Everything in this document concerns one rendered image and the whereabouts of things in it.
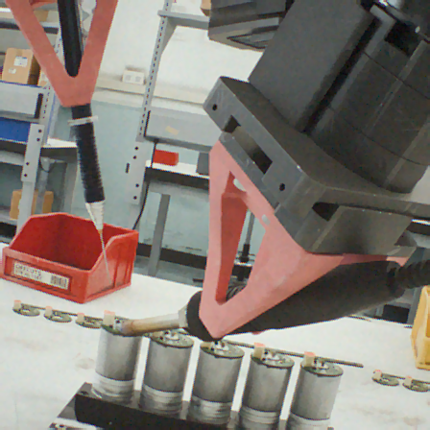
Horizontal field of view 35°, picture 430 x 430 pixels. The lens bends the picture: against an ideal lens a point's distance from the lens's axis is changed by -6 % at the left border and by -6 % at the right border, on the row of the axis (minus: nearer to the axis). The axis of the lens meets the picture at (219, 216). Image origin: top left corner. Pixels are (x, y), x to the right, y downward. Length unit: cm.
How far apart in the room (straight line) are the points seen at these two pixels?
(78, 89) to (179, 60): 449
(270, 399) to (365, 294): 14
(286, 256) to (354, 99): 6
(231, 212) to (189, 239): 454
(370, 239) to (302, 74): 6
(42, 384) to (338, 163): 27
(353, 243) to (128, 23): 474
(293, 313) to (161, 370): 13
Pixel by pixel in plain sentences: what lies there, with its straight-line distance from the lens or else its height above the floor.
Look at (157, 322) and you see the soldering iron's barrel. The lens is 35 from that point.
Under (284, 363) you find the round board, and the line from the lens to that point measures 38.
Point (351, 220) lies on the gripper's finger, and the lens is 24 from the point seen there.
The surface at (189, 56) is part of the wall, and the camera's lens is 483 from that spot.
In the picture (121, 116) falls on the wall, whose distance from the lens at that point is 488.
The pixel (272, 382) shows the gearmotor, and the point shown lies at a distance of 38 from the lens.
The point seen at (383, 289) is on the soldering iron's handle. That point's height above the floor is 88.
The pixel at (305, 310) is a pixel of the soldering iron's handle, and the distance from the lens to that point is 27.
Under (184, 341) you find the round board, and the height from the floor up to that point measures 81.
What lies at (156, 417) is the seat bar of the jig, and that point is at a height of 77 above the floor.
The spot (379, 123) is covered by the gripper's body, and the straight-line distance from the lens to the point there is 24.
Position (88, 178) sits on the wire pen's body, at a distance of 36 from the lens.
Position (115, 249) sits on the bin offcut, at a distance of 70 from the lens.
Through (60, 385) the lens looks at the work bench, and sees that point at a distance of 46.
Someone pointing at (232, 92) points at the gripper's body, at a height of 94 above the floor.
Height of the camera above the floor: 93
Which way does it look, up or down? 7 degrees down
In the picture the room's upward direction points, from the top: 11 degrees clockwise
